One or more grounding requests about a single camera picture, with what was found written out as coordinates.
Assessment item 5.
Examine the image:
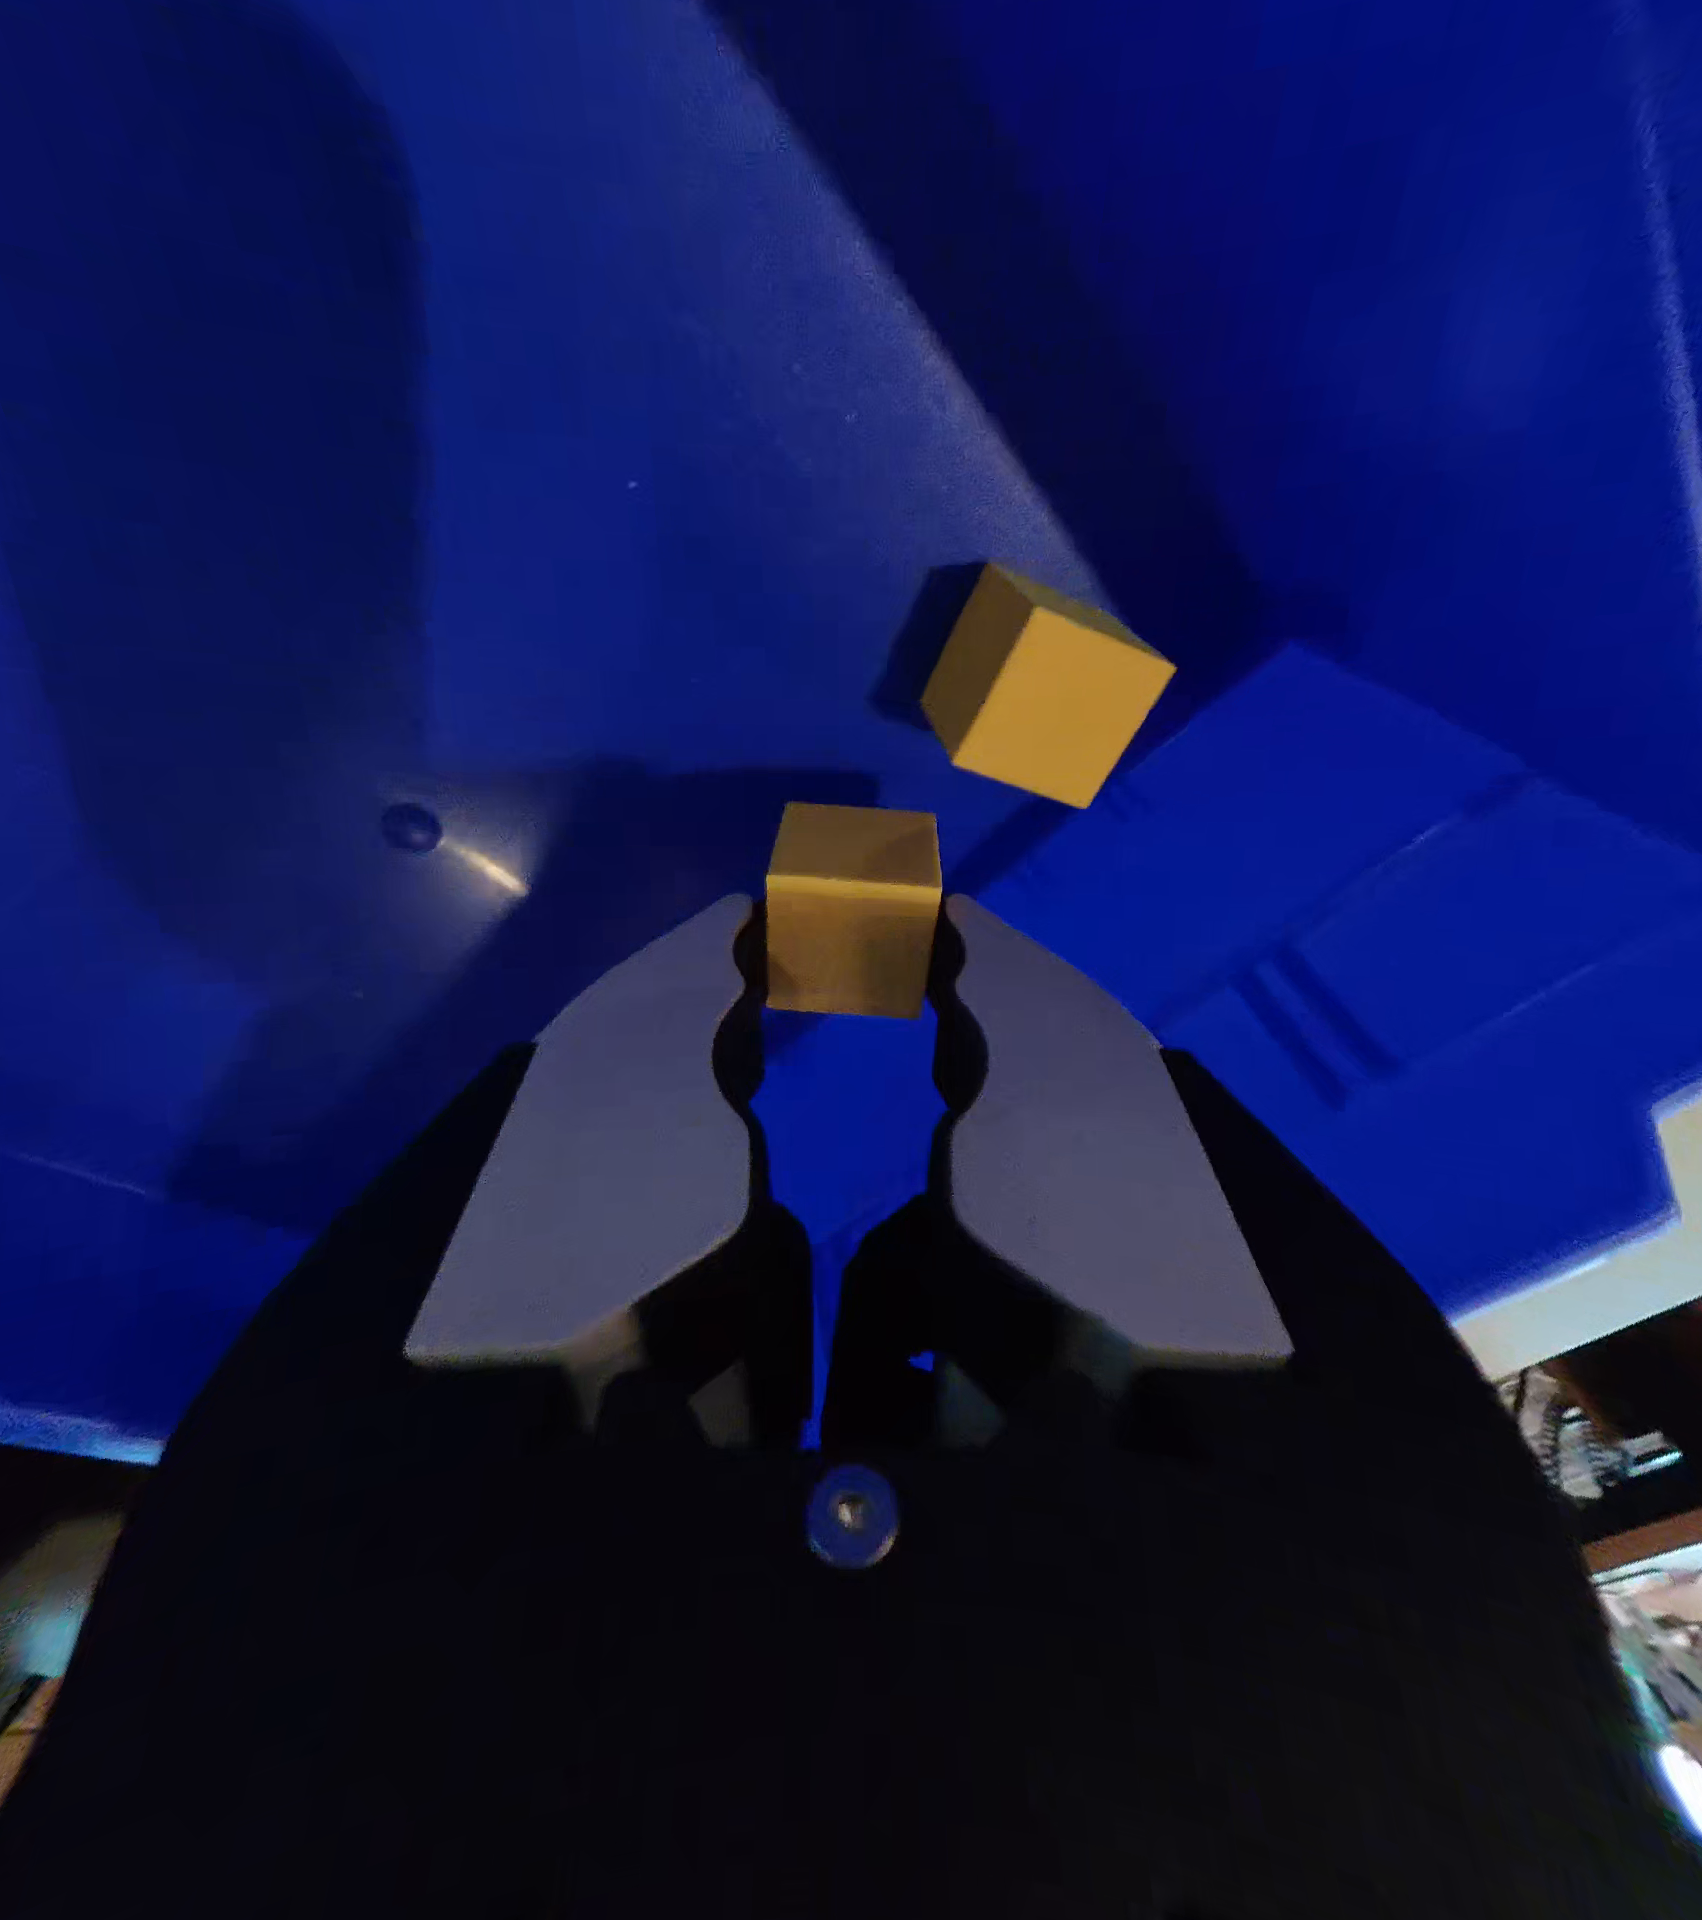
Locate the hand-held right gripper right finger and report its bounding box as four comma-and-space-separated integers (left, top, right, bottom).
928, 895, 1297, 1368

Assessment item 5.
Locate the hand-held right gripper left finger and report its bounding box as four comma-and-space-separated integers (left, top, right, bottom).
404, 895, 771, 1368

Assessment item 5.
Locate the yellow wooden cube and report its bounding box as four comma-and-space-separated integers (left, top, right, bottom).
764, 803, 941, 1021
919, 563, 1179, 813

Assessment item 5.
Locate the blue plastic bin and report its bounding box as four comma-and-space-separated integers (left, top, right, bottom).
0, 0, 1702, 1465

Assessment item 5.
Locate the wooden table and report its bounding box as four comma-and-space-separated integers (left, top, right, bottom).
1579, 1492, 1702, 1574

